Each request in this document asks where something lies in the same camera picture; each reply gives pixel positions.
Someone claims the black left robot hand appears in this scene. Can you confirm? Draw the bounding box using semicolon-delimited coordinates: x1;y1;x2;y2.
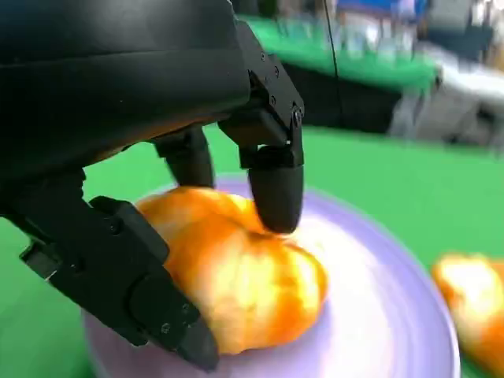
0;0;306;373

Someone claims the green workshop table cover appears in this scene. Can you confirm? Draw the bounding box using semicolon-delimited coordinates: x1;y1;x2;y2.
239;14;439;92

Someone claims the green table cloth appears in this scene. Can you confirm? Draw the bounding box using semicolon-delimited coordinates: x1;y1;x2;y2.
0;124;504;378

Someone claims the lilac plate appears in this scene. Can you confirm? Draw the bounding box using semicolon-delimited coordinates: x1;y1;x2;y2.
82;172;461;378

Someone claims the thin black hanging cable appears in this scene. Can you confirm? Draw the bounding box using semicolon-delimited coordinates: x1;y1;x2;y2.
322;0;344;127

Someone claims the grey aluminium frame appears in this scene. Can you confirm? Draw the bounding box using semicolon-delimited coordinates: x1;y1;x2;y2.
389;62;504;146

